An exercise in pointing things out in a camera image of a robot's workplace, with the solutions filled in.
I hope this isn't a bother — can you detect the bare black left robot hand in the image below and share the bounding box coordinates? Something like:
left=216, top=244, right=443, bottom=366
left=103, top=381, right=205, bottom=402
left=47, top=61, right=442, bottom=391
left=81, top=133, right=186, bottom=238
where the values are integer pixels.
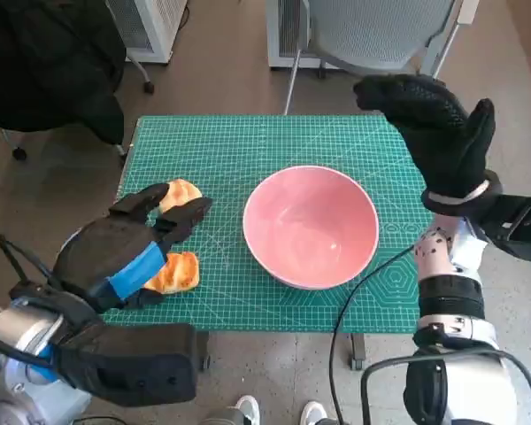
left=51, top=182, right=214, bottom=313

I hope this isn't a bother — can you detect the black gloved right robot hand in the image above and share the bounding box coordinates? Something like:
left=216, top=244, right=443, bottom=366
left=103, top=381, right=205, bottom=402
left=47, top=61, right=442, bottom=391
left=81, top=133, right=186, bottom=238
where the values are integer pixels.
left=352, top=73, right=497, bottom=200

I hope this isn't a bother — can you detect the long toy bread loaf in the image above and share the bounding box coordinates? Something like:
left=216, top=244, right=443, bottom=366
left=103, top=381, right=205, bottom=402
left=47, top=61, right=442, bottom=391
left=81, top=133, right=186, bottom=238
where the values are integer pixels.
left=143, top=251, right=201, bottom=296

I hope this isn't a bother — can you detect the round toy bread bun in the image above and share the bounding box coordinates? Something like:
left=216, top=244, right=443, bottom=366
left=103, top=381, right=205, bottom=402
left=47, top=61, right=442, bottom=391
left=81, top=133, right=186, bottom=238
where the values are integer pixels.
left=158, top=179, right=204, bottom=213

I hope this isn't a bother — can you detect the pink bowl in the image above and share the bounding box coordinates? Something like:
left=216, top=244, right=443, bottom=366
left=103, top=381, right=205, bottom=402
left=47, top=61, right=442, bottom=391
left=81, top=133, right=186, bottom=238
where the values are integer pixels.
left=242, top=165, right=380, bottom=291

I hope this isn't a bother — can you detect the grey mesh office chair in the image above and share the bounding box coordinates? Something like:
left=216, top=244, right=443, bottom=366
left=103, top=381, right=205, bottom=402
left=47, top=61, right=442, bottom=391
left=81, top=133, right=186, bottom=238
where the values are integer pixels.
left=284, top=0, right=479, bottom=115

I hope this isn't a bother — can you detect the black table leg with caster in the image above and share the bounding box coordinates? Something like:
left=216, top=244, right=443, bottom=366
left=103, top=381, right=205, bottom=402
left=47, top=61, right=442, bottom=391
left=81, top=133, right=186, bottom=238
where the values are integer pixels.
left=349, top=332, right=366, bottom=371
left=196, top=331, right=212, bottom=371

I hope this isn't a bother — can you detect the green cutting mat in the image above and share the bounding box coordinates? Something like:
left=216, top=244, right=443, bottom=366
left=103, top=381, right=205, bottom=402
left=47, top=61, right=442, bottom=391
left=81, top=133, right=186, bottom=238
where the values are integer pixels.
left=102, top=115, right=435, bottom=332

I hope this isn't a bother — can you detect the chair leg with caster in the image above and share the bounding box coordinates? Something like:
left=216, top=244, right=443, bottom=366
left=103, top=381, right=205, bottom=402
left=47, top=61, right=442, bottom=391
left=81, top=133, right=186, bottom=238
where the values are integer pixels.
left=126, top=57, right=156, bottom=94

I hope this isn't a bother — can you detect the white appliance with dark grille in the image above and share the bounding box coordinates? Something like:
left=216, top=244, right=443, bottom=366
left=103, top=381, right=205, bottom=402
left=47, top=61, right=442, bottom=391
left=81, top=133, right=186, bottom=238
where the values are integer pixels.
left=267, top=0, right=328, bottom=70

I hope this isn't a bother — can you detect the white shoe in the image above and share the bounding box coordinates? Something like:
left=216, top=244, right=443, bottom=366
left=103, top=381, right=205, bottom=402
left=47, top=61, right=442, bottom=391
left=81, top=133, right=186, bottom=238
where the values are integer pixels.
left=301, top=400, right=328, bottom=425
left=235, top=395, right=261, bottom=425

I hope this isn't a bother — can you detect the white appliance with mesh grille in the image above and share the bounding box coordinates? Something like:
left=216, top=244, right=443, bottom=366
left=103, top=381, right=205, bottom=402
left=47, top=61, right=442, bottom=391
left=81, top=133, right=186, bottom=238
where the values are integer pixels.
left=105, top=0, right=189, bottom=64

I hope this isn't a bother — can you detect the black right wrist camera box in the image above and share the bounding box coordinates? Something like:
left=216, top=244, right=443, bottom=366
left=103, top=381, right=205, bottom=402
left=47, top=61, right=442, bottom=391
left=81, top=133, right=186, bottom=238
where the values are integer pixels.
left=480, top=194, right=531, bottom=262

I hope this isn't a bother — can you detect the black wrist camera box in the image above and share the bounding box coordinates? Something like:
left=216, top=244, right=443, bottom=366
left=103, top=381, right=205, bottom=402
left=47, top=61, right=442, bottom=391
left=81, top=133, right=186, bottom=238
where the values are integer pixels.
left=480, top=194, right=531, bottom=262
left=52, top=322, right=199, bottom=407

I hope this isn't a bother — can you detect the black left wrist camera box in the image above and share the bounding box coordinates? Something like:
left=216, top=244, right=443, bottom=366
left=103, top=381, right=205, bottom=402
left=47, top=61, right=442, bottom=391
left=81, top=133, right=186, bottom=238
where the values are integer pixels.
left=52, top=322, right=199, bottom=407

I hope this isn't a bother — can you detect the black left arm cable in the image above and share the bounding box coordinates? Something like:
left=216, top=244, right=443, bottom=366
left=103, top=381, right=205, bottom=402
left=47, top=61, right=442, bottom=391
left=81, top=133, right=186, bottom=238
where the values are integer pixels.
left=0, top=233, right=61, bottom=371

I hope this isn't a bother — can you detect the thick black looped cable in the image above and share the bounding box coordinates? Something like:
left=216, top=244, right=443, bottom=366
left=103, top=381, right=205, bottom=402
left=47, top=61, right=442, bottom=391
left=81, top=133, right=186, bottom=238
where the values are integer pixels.
left=360, top=349, right=531, bottom=425

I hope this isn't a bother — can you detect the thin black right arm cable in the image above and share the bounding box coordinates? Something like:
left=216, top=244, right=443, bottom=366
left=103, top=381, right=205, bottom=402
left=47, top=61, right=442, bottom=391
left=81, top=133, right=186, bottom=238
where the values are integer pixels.
left=328, top=247, right=415, bottom=425

